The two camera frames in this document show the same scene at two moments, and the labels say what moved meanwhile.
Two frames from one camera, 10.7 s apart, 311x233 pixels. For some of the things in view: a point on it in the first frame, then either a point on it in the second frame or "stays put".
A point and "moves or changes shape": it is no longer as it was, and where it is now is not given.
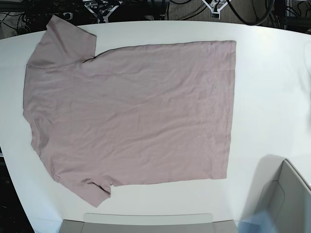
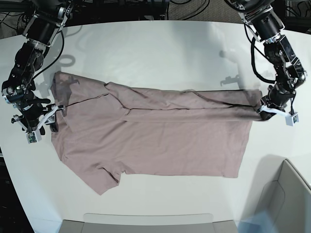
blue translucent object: (261, 222) stays put
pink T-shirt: (129, 115) moves or changes shape
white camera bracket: (104, 15) → (33, 134)
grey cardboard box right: (279, 188) stays put
